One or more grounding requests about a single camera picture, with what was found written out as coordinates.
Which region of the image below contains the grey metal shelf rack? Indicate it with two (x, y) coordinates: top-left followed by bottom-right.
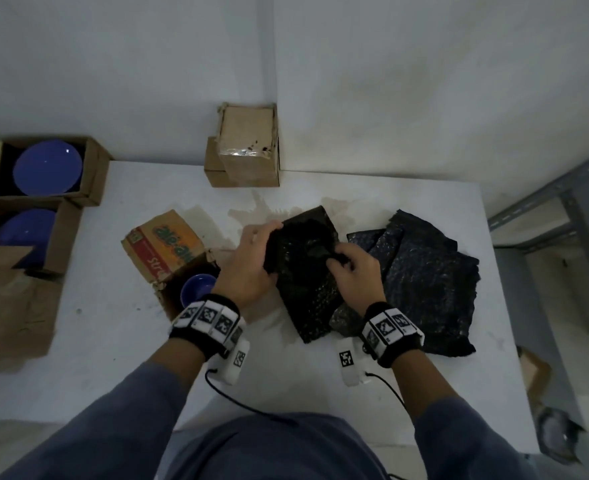
(487, 144), (589, 345)

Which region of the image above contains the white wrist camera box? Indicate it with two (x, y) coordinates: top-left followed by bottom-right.
(208, 335), (251, 387)
(335, 336), (370, 389)

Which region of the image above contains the brown taped cardboard box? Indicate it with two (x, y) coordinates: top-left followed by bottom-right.
(204, 103), (281, 188)

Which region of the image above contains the pile of black bubble wrap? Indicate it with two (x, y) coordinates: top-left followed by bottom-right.
(329, 209), (481, 358)

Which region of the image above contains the small cardboard piece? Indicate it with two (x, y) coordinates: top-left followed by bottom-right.
(516, 346), (553, 411)

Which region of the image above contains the orange printed cardboard box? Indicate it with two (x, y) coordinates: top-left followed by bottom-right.
(121, 210), (223, 323)

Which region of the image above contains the person's left hand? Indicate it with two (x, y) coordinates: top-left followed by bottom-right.
(215, 221), (285, 316)

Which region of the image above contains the brown cardboard box with flaps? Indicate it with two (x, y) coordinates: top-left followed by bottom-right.
(0, 244), (66, 364)

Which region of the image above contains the black bubble wrap bag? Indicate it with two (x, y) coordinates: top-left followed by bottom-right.
(263, 206), (360, 344)

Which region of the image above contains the black marker wristband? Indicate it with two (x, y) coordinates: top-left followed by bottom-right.
(358, 302), (426, 369)
(168, 294), (248, 359)

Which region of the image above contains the large blue bowl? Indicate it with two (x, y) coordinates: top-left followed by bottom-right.
(0, 209), (57, 269)
(13, 138), (83, 197)

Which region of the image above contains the black camera cable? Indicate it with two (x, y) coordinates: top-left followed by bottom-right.
(204, 369), (297, 426)
(366, 372), (411, 411)

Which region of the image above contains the person's right hand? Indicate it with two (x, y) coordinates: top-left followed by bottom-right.
(326, 243), (388, 316)

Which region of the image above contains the dark round object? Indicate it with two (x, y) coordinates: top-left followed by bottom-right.
(535, 407), (589, 466)

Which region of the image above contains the person's left forearm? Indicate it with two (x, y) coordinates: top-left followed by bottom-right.
(0, 339), (211, 480)

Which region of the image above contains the person's right forearm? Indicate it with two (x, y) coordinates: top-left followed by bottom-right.
(388, 351), (542, 480)

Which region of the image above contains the open brown cardboard box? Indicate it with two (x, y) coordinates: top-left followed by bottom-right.
(0, 194), (83, 276)
(0, 136), (113, 208)

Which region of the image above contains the person's grey shirt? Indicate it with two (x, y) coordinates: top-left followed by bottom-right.
(166, 412), (427, 480)

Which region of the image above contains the small blue bowl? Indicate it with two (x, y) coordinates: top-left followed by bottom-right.
(180, 273), (218, 308)

